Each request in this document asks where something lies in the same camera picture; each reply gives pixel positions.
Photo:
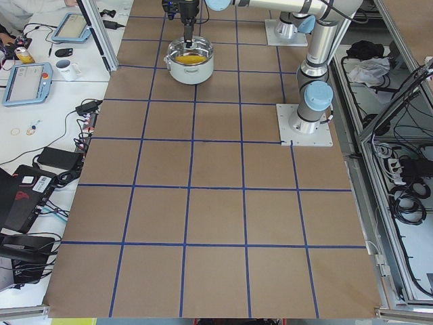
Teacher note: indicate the near blue teach pendant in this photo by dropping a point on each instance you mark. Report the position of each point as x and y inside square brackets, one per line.
[28, 84]

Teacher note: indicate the black computer mouse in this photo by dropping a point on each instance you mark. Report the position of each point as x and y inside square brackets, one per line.
[64, 52]

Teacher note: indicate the aluminium frame post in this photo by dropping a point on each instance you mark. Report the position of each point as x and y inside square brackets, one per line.
[93, 19]

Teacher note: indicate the yellow corn cob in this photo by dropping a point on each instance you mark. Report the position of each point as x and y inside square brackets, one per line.
[191, 59]

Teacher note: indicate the black power brick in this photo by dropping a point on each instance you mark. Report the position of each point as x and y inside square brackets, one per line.
[61, 159]

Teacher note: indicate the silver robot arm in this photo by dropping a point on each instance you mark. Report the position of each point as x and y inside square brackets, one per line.
[316, 94]

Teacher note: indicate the power strip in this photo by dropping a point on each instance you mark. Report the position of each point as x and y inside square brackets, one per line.
[86, 125]

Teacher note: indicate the black power adapter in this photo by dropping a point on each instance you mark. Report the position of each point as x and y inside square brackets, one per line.
[88, 107]

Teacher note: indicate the black monitor stand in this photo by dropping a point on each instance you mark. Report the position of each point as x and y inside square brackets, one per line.
[26, 259]

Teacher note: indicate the pale green electric pot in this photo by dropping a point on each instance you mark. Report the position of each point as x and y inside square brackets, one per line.
[192, 65]

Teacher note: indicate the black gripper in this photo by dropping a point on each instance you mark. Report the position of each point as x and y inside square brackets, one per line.
[188, 10]

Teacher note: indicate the far blue teach pendant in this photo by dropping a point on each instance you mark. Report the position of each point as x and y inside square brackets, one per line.
[72, 29]

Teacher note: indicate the blue teach pendant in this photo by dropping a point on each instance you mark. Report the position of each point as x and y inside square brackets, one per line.
[72, 29]
[28, 84]

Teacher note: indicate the black cloth bundle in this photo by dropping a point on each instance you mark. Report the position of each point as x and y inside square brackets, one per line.
[365, 50]

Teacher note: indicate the yellow drink can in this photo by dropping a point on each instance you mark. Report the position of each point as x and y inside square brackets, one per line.
[24, 55]

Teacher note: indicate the white mug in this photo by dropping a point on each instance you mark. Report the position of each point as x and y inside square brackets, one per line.
[68, 70]

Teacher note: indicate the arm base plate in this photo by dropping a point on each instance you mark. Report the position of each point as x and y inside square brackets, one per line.
[294, 131]
[284, 34]

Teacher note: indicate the crumpled white cloth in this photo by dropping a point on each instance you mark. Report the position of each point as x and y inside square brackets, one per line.
[370, 72]

